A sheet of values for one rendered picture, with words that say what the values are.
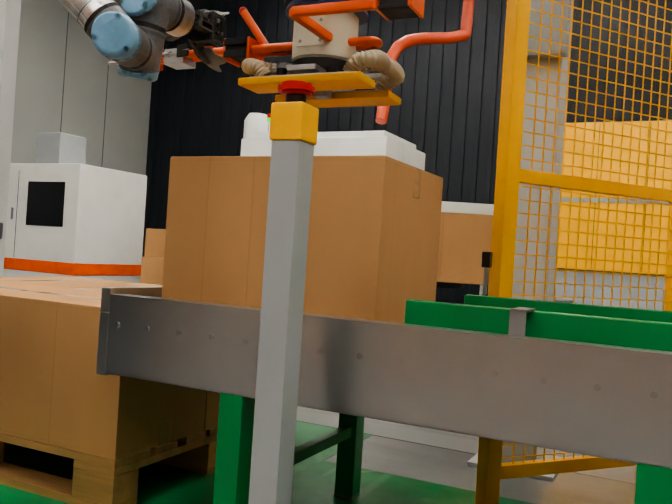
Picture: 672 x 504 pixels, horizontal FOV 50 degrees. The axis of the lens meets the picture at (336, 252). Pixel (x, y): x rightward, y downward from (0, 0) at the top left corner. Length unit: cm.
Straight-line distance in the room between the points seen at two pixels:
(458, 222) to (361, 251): 206
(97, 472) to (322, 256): 89
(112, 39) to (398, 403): 93
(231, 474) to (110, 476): 52
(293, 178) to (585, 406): 66
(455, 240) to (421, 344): 224
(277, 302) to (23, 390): 111
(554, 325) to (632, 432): 25
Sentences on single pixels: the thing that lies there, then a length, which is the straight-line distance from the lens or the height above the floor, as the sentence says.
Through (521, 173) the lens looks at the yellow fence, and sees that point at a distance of 218.
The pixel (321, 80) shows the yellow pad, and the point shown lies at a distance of 178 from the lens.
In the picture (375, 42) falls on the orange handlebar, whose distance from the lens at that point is 189.
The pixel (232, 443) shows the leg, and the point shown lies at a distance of 164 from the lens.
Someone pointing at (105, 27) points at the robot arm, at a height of 115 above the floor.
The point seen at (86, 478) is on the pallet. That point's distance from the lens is 214.
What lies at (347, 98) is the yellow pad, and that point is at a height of 114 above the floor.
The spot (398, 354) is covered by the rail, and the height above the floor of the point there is 54.
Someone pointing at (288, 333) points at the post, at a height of 58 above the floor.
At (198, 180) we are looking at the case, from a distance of 184.
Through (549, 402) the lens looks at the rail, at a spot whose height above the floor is 49.
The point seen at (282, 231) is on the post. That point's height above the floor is 76.
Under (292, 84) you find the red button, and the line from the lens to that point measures 136.
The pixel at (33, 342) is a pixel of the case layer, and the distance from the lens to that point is 223.
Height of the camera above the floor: 73
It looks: level
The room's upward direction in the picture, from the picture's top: 4 degrees clockwise
